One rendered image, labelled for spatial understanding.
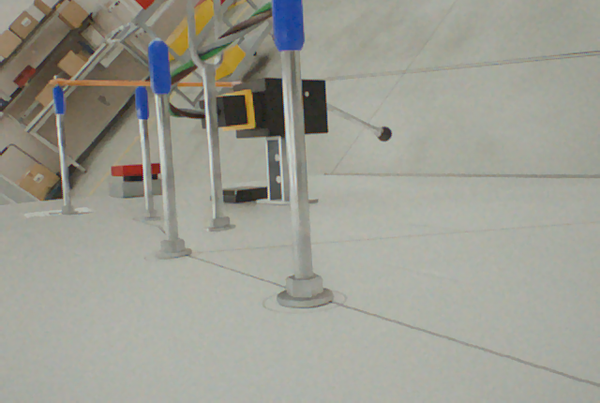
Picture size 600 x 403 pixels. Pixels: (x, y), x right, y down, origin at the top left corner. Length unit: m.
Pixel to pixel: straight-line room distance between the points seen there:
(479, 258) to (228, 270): 0.08
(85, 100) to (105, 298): 8.44
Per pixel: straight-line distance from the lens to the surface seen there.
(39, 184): 7.72
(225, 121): 0.37
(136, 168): 0.60
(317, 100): 0.41
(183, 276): 0.19
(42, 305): 0.18
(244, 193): 0.44
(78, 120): 8.59
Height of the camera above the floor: 1.24
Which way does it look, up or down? 26 degrees down
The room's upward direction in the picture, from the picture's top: 47 degrees counter-clockwise
